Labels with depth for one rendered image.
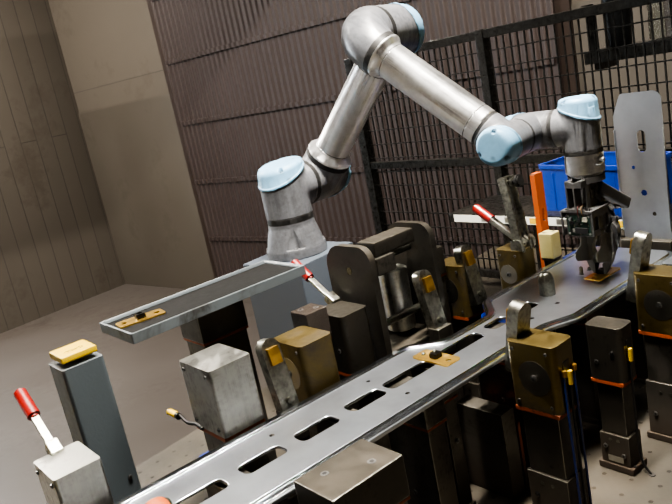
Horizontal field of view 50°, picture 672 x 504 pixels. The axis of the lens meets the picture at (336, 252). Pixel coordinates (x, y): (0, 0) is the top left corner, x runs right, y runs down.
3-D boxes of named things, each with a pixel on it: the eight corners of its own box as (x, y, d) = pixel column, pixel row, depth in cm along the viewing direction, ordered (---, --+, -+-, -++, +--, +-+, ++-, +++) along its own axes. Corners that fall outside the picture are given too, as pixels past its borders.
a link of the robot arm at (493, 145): (330, -3, 145) (525, 134, 129) (361, -5, 153) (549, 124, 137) (310, 49, 152) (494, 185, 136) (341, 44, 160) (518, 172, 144)
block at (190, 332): (250, 529, 139) (195, 313, 129) (229, 515, 145) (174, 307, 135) (291, 503, 145) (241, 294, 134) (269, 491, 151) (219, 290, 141)
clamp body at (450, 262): (484, 427, 160) (459, 267, 151) (447, 415, 168) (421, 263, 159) (502, 414, 164) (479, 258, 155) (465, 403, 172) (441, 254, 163)
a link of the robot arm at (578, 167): (576, 149, 147) (614, 147, 141) (579, 171, 148) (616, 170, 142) (556, 157, 143) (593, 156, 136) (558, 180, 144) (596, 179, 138)
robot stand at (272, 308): (276, 409, 189) (242, 264, 179) (325, 376, 203) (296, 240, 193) (332, 422, 175) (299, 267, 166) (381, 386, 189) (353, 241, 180)
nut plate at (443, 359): (461, 358, 124) (460, 352, 124) (446, 367, 122) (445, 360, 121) (426, 350, 130) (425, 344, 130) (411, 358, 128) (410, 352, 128)
